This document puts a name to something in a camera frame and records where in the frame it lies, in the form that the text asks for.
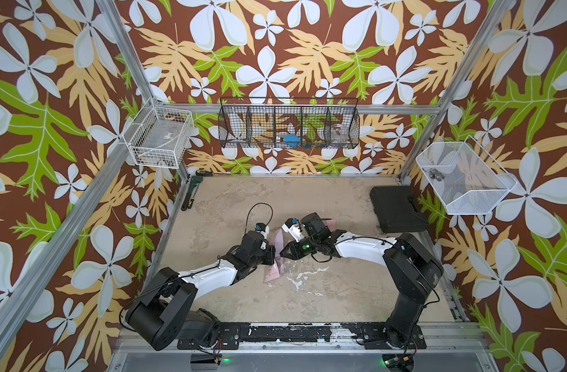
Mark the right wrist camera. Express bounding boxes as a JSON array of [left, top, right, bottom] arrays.
[[282, 218, 304, 242]]

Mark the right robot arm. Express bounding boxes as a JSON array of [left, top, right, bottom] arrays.
[[280, 213, 444, 349]]

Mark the green black pipe wrench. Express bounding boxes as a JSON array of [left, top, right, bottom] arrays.
[[181, 175, 204, 211]]

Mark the black wire basket rear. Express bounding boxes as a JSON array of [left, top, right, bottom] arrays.
[[217, 97, 361, 150]]

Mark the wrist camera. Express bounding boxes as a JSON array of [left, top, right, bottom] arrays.
[[282, 218, 304, 242], [255, 223, 269, 239]]

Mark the blue object in basket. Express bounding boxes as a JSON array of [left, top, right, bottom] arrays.
[[283, 134, 301, 149]]

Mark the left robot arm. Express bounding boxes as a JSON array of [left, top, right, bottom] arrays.
[[125, 223, 275, 351]]

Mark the black plastic tool case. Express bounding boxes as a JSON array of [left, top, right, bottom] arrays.
[[370, 185, 429, 233]]

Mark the white mesh basket right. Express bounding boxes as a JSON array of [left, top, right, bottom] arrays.
[[416, 136, 517, 215]]

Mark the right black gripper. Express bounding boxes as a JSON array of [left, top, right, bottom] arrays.
[[277, 237, 321, 260]]

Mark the pink ruler set pouch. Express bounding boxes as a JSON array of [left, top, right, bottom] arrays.
[[263, 229, 284, 283], [321, 219, 337, 232]]

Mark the white wire basket left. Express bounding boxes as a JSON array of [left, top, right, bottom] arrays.
[[123, 102, 195, 169]]

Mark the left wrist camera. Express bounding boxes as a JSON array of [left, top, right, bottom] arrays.
[[255, 223, 269, 239]]

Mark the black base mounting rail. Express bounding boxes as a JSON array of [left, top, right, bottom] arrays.
[[177, 321, 427, 350]]

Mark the small dark object in basket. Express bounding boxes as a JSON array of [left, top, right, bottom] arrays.
[[428, 169, 445, 181]]

